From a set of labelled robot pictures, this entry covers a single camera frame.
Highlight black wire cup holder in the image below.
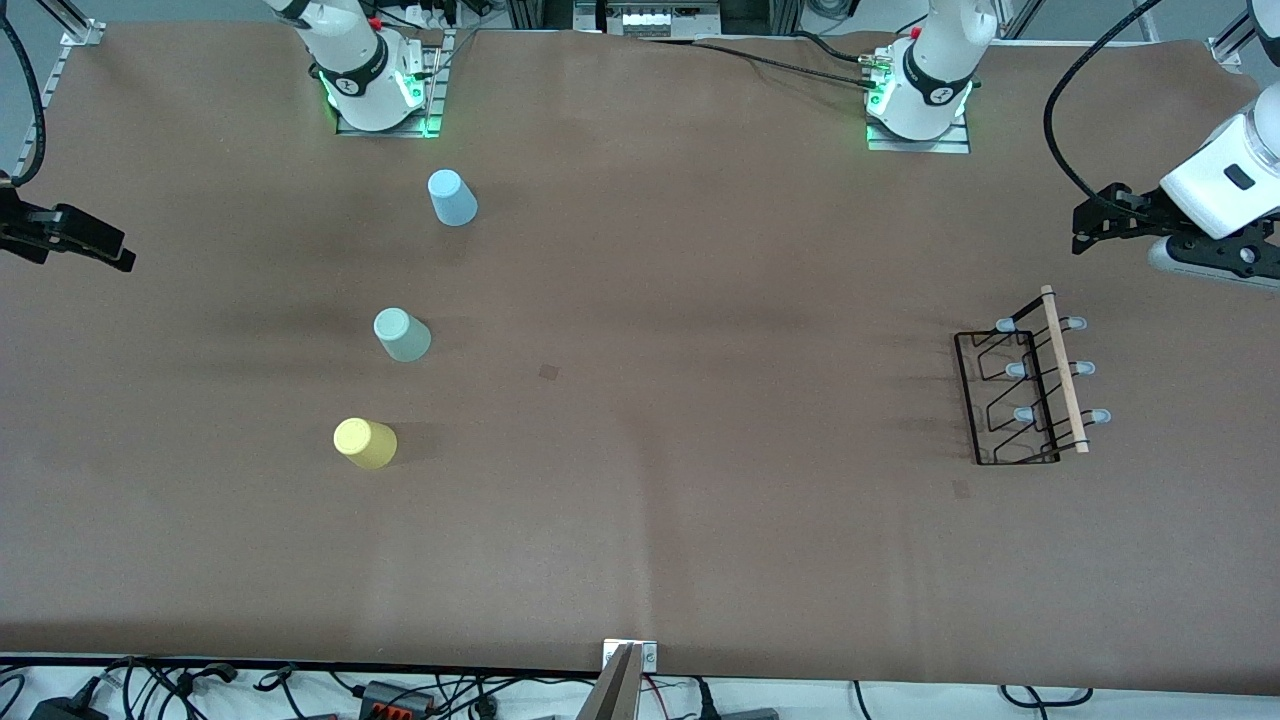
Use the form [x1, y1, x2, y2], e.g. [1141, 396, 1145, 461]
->
[954, 285, 1113, 467]

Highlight pale green plastic cup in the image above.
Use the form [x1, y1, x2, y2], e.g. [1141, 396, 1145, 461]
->
[373, 307, 433, 363]

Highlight yellow plastic cup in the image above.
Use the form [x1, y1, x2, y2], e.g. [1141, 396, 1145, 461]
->
[333, 417, 398, 471]

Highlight light blue plastic cup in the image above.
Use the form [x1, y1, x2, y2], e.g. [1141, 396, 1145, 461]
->
[427, 169, 479, 228]

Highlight white power strip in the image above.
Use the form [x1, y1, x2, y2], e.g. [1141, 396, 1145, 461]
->
[385, 0, 473, 29]

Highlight black power adapter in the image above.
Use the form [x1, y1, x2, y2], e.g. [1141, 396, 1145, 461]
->
[28, 693, 111, 720]

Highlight grey control box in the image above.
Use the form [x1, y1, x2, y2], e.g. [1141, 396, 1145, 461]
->
[573, 0, 723, 39]

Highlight brown table cover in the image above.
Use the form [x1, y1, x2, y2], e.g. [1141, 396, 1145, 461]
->
[0, 22, 1280, 696]

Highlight black orange connector block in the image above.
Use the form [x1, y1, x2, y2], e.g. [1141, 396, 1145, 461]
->
[358, 680, 438, 717]

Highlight grey-brown wedge bar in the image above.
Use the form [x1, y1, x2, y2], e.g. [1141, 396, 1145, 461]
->
[575, 643, 642, 720]

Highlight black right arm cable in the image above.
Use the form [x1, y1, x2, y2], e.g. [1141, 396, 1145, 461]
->
[0, 13, 47, 189]

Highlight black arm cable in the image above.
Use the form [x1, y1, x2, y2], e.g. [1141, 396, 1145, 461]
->
[0, 13, 47, 189]
[1042, 0, 1167, 198]

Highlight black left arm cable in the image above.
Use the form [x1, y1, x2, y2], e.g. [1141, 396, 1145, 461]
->
[1042, 0, 1167, 198]

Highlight silver aluminium frame corner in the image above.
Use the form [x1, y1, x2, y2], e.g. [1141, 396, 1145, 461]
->
[1208, 0, 1271, 67]
[38, 0, 106, 48]

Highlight silver perforated edge rail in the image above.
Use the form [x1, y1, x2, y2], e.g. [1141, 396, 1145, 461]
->
[20, 45, 67, 171]

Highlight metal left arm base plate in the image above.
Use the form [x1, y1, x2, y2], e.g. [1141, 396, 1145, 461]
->
[866, 108, 972, 154]

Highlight short black table cable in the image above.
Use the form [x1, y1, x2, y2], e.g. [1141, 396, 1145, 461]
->
[695, 29, 869, 65]

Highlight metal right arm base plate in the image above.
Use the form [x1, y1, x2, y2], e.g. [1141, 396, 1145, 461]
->
[335, 30, 447, 138]

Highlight long black table cable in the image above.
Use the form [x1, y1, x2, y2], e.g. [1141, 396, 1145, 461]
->
[638, 37, 881, 93]

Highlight black frame post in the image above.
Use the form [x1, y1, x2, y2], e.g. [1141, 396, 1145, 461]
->
[720, 0, 803, 36]

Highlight tangled black cable bundle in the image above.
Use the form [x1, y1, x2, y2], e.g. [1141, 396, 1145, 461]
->
[0, 655, 601, 720]

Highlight looped black cable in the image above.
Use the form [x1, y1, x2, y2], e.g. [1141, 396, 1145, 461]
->
[1000, 684, 1094, 708]

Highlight small silver metal bracket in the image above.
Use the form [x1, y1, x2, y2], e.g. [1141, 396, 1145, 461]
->
[602, 639, 659, 673]

